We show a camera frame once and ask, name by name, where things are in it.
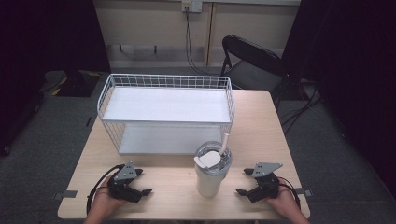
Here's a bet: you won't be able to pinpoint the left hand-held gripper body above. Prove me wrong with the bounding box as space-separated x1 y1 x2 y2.
106 161 144 204

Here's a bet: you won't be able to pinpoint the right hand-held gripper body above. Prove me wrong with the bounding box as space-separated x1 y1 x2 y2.
247 161 284 204

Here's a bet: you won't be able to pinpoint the white tumbler cup with straw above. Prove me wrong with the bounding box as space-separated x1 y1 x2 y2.
193 133 233 199

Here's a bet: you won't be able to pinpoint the white wire shelf rack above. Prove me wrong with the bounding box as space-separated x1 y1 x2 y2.
96 73 235 156

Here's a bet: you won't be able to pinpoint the person's right hand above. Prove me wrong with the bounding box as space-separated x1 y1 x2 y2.
265 176 302 218

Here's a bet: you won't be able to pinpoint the person's left hand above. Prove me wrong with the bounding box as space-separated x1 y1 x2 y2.
92 176 125 217

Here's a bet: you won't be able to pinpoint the grey tape strip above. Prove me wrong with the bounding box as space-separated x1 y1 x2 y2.
53 189 78 201
293 188 314 198

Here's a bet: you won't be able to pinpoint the black stand base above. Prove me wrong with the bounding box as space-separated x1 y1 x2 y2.
38 69 103 98

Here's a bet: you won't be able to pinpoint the black folding chair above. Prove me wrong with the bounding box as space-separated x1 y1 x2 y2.
219 35 290 96

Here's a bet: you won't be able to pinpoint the dark curtain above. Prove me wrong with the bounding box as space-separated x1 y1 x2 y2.
0 0 112 76
280 0 396 200

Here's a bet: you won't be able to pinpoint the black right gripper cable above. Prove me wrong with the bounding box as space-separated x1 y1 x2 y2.
278 176 303 210

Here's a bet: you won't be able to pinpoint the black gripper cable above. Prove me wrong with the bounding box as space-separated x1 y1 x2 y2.
86 163 126 217
278 176 303 210

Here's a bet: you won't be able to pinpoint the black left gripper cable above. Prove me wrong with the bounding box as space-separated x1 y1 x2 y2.
86 163 126 217

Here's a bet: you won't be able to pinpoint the black floor cables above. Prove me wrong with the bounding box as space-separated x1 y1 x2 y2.
277 78 323 136

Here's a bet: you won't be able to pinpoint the black wall outlet cable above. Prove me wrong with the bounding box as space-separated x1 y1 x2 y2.
185 6 220 77

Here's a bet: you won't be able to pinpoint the white wall power outlet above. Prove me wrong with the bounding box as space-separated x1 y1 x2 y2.
181 0 204 14

